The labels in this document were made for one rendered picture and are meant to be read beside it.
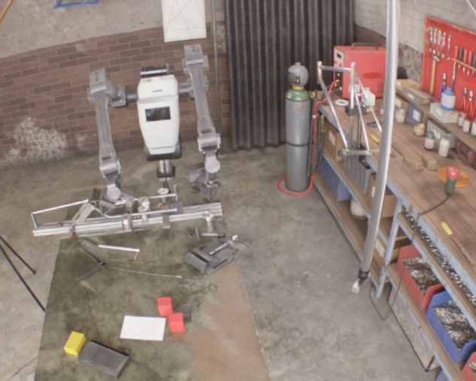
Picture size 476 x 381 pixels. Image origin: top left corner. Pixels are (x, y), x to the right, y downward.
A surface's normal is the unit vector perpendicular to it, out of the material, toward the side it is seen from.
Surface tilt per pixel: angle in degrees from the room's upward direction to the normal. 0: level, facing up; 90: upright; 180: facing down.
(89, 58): 90
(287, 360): 0
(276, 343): 0
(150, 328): 0
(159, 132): 90
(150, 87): 90
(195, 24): 90
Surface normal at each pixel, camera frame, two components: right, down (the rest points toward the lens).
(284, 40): -0.66, 0.41
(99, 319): -0.04, -0.86
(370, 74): 0.16, 0.49
